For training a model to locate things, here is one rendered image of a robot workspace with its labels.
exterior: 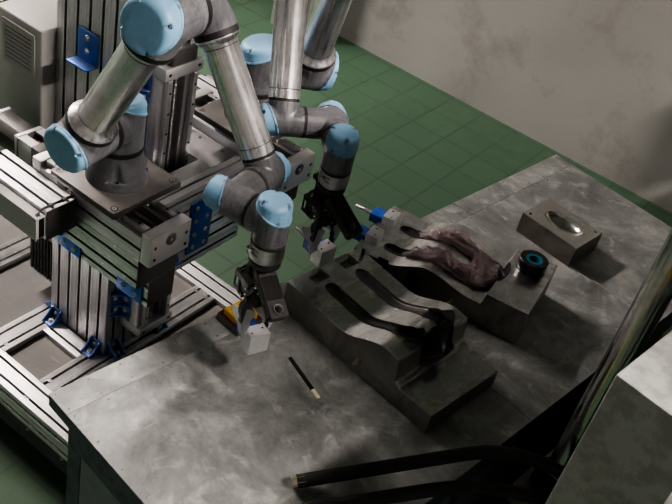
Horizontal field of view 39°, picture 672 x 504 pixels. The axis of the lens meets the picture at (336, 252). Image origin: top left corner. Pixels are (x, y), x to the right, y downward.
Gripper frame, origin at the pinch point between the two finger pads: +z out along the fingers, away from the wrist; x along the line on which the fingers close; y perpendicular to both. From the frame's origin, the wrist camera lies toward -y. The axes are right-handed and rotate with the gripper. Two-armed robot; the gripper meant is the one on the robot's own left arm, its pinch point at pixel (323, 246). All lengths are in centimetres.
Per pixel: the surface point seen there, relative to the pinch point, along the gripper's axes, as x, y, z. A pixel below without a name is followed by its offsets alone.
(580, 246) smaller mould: -78, -30, 11
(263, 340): 33.7, -18.8, -3.0
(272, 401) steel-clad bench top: 34.3, -26.2, 10.7
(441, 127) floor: -209, 122, 117
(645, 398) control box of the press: 26, -92, -60
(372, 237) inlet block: -21.5, 2.2, 8.5
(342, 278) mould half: -1.3, -7.7, 5.3
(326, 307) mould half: 9.3, -13.8, 4.5
